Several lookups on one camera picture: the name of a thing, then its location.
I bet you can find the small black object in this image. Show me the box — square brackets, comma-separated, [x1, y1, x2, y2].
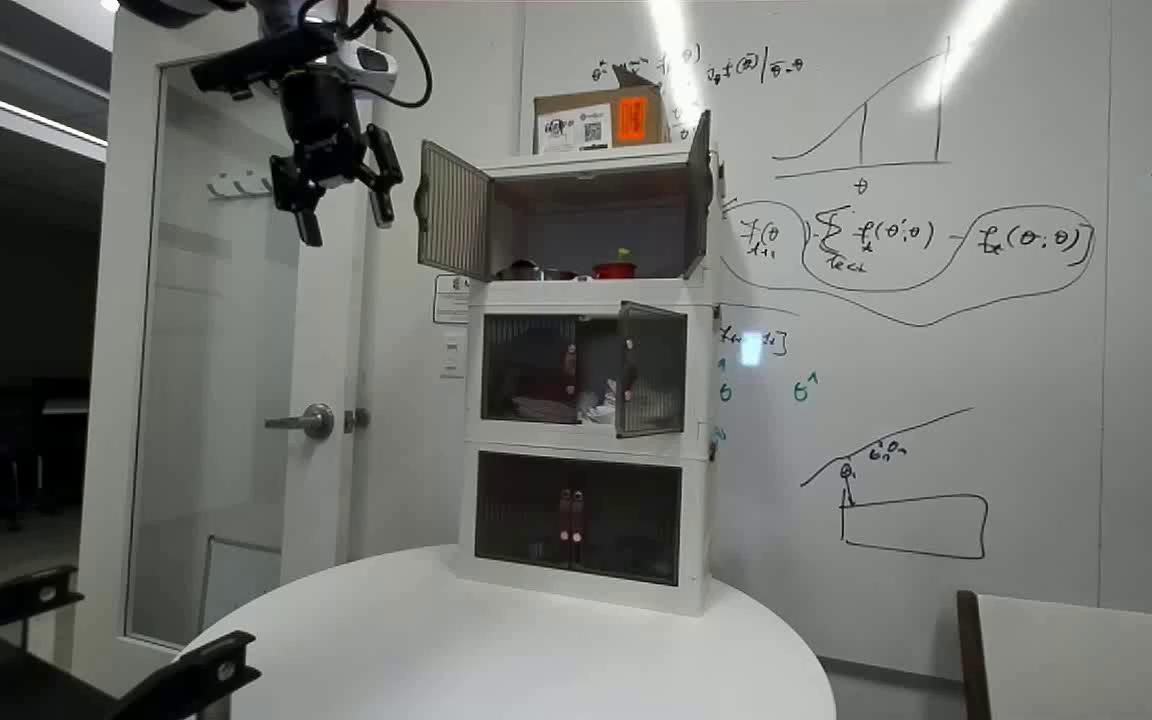
[491, 257, 583, 285]

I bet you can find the black metal bar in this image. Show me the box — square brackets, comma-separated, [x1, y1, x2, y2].
[107, 629, 264, 720]
[0, 563, 87, 646]

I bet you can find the small white whiteboard card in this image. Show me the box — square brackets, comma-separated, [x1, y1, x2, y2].
[732, 324, 792, 373]

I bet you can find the cardboard box with labels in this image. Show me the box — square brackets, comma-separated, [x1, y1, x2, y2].
[527, 77, 674, 160]

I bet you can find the large wall whiteboard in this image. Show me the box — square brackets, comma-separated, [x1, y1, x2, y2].
[517, 0, 1152, 685]

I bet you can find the white light switch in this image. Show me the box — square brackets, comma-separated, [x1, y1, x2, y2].
[436, 330, 471, 386]

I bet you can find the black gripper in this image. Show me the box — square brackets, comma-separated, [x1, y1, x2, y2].
[266, 58, 407, 254]

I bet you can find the silver door lever handle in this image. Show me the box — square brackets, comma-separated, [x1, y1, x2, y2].
[258, 400, 338, 446]

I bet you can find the white three-tier cabinet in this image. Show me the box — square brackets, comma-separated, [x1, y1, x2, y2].
[451, 138, 726, 621]

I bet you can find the white crumpled item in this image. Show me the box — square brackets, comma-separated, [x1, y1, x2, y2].
[576, 379, 625, 428]

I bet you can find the white wall sign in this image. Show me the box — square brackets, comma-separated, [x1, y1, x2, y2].
[426, 269, 477, 330]

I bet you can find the white door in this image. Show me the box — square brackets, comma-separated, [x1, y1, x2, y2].
[73, 10, 384, 699]

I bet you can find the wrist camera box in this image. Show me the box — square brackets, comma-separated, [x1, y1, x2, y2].
[332, 40, 404, 102]

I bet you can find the wall coat hook rack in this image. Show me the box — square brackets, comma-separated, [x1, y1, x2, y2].
[205, 165, 309, 204]

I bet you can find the dark cabinet door with handle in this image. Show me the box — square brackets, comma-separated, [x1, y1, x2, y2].
[570, 458, 682, 589]
[471, 451, 579, 579]

